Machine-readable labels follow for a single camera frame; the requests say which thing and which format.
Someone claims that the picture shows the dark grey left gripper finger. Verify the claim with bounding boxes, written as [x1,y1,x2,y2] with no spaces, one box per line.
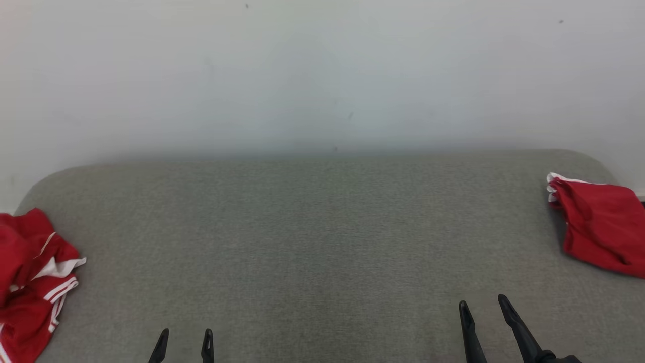
[148,328,170,363]
[201,328,215,363]

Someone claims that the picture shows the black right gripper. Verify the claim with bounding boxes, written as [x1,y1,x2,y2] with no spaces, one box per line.
[458,294,583,363]

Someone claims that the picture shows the red garment thin white stripes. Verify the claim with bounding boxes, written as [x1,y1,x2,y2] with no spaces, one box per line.
[0,208,87,363]

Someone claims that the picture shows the red garment broad white bands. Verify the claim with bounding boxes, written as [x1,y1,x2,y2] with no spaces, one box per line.
[546,172,645,279]

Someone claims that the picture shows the grey fabric sofa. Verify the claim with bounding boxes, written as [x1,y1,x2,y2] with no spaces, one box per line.
[14,149,645,363]

